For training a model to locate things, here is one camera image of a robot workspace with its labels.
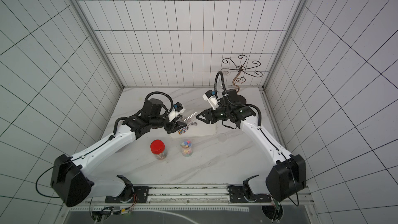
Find pile of colourful candies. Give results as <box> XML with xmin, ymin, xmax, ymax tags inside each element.
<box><xmin>178</xmin><ymin>121</ymin><xmax>198</xmax><ymax>135</ymax></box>

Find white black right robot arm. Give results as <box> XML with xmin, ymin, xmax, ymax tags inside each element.
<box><xmin>197</xmin><ymin>71</ymin><xmax>306</xmax><ymax>202</ymax></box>

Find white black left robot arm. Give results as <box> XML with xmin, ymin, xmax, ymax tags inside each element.
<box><xmin>49</xmin><ymin>91</ymin><xmax>186</xmax><ymax>207</ymax></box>

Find red lid candy jar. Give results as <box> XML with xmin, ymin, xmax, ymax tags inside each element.
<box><xmin>150</xmin><ymin>140</ymin><xmax>167</xmax><ymax>160</ymax></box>

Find open colourful candy jar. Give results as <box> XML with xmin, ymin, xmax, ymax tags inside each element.
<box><xmin>180</xmin><ymin>140</ymin><xmax>192</xmax><ymax>157</ymax></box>

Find white cutting board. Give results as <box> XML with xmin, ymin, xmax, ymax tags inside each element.
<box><xmin>169</xmin><ymin>109</ymin><xmax>217</xmax><ymax>139</ymax></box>

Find clear hanging wine glass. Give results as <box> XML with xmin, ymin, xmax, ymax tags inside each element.
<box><xmin>220</xmin><ymin>67</ymin><xmax>231</xmax><ymax>77</ymax></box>

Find copper glass rack dark base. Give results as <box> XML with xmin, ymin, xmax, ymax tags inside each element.
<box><xmin>220</xmin><ymin>55</ymin><xmax>263</xmax><ymax>106</ymax></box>

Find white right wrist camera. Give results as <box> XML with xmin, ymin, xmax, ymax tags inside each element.
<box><xmin>203</xmin><ymin>90</ymin><xmax>219</xmax><ymax>110</ymax></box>

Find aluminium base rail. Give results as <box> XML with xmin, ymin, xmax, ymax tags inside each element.
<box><xmin>62</xmin><ymin>185</ymin><xmax>315</xmax><ymax>215</ymax></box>

